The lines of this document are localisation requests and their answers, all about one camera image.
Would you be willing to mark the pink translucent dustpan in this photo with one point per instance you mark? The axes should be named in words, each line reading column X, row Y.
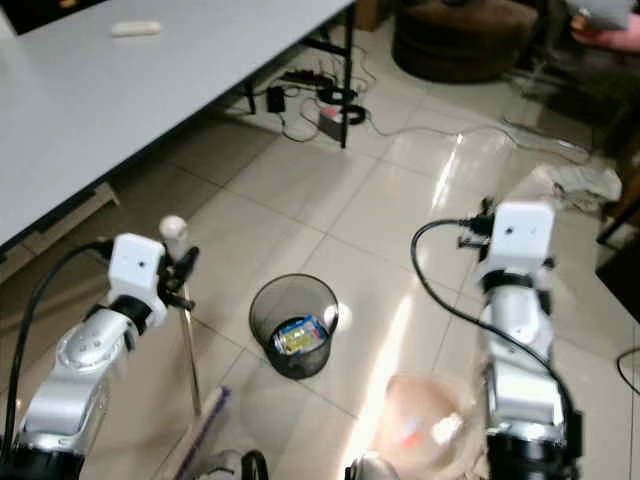
column 420, row 420

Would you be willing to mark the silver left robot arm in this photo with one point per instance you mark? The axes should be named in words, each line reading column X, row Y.
column 82, row 365

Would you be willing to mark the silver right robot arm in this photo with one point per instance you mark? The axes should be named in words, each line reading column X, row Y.
column 520, row 380

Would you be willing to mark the blue and yellow packet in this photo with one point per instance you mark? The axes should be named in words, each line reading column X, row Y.
column 300, row 335

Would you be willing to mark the grey table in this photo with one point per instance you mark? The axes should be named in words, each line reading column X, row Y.
column 140, row 100

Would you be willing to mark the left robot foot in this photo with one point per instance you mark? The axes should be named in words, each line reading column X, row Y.
column 240, row 467

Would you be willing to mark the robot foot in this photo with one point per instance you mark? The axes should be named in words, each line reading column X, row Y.
column 365, row 470
column 240, row 467

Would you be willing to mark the black power adapter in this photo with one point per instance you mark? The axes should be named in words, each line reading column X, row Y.
column 275, row 99

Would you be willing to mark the black metal table leg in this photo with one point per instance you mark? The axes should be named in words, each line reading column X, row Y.
column 348, row 90

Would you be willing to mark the small white oblong object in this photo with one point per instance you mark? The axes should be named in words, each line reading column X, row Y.
column 136, row 29

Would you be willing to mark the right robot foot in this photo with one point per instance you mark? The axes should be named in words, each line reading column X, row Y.
column 365, row 470

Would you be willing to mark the brown round pouf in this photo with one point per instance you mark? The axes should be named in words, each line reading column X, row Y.
column 465, row 40

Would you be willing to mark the crumpled white plastic bag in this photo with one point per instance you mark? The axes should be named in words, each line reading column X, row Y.
column 580, row 183

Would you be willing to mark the dark furniture piece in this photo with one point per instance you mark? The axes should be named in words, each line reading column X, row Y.
column 622, row 280

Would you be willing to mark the pink cushion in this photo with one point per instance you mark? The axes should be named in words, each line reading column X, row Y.
column 605, row 38

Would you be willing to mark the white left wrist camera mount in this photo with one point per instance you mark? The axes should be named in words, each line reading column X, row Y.
column 136, row 268

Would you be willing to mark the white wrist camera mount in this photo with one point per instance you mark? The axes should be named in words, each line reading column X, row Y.
column 520, row 238
column 136, row 268

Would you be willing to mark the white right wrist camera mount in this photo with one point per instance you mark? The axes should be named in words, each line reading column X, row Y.
column 520, row 238

